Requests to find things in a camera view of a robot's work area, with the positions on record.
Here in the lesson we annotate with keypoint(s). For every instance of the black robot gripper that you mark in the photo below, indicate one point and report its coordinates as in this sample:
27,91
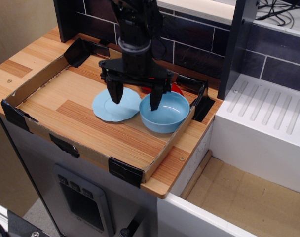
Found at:
133,69

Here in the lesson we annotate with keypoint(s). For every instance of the light blue plastic bowl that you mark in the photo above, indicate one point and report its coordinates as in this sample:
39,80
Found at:
171,112

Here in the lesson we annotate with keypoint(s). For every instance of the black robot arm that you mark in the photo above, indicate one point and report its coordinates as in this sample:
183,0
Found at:
139,21

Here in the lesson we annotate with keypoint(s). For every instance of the light blue plastic plate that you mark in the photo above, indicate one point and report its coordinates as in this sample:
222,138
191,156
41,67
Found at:
107,110

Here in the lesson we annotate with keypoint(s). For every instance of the cardboard fence with black tape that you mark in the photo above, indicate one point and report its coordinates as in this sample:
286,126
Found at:
56,100

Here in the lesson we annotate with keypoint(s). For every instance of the red toy chili pepper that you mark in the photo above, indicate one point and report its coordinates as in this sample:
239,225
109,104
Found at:
176,89

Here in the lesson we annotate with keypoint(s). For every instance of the grey toy oven front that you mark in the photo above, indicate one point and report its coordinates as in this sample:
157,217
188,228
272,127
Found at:
82,199

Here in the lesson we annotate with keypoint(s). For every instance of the white toy sink unit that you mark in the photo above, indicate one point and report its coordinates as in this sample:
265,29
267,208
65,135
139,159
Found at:
244,178

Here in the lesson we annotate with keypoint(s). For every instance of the dark grey vertical post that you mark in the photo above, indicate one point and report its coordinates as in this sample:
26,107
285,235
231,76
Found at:
244,15

